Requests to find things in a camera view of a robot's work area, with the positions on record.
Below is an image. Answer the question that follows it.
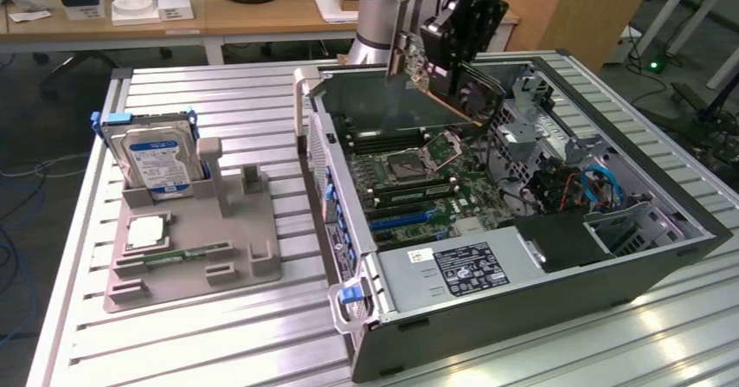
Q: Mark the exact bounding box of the silver CPU chip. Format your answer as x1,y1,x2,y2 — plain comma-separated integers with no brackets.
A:
125,217,166,248

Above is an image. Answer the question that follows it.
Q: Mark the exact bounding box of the green motherboard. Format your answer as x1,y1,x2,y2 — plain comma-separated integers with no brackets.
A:
342,126,520,252

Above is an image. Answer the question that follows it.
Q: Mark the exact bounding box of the blue expansion slot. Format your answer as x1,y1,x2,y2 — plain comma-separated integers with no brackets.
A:
368,213,442,232

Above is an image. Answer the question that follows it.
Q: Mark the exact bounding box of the white paper stack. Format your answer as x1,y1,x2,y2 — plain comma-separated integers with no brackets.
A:
313,0,362,24

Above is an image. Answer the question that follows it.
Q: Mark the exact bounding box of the small white box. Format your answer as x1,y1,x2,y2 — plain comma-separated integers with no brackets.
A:
155,0,193,23

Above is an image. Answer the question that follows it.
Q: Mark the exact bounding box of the RAM stick with white label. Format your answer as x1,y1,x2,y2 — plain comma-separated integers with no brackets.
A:
373,182,452,209

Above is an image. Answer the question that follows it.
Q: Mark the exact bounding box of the silver drive cage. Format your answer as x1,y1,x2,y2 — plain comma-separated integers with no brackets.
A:
488,73,578,180

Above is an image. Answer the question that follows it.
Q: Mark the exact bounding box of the silver disk bay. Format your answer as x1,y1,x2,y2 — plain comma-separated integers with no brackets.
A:
581,200,688,258

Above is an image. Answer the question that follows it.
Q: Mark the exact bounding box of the white table frame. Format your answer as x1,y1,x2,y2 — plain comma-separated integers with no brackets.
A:
628,0,739,89

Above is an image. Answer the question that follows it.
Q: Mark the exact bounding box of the green RAM stick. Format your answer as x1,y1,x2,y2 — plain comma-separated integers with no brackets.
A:
142,246,223,267

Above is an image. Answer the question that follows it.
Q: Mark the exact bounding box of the white box black lid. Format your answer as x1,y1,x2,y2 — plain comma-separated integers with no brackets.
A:
55,0,107,21

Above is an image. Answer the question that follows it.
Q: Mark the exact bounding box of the white label card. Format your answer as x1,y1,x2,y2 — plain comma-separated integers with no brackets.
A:
7,10,51,23

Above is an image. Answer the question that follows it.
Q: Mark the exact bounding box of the hard disk blue label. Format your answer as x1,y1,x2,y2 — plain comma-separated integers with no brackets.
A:
90,109,201,202

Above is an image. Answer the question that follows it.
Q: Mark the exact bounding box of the blue wire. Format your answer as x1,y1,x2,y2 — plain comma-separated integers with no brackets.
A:
580,168,624,213

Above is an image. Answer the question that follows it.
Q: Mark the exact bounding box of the wooden cabinet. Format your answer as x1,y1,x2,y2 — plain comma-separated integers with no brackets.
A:
494,0,662,70

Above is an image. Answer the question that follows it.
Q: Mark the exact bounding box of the wooden desk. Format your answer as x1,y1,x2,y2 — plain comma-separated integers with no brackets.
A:
0,0,520,55

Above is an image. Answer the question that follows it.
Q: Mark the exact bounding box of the silver socket cover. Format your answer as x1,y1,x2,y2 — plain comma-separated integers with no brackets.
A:
424,129,462,163

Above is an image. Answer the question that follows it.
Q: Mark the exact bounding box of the CPU socket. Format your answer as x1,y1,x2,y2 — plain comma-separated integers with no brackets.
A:
382,148,432,184

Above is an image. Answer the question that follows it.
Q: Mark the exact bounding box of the grey power supply unit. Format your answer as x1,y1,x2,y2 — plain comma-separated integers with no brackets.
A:
365,226,546,314

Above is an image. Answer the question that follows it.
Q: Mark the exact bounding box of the white round dish box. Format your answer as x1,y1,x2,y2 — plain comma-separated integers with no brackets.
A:
109,0,161,28

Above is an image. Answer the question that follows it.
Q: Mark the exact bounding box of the black chair base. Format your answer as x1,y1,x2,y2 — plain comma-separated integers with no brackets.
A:
30,47,174,100

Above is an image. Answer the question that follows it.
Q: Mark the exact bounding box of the open black PC case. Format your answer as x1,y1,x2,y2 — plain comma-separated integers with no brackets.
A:
291,48,734,384

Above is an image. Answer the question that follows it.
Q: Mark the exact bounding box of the graphics card with silver bracket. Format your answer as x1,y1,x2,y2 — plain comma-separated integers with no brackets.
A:
382,0,504,132

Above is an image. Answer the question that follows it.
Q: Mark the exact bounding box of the grey parts rack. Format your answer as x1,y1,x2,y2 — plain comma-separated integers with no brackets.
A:
101,135,283,314

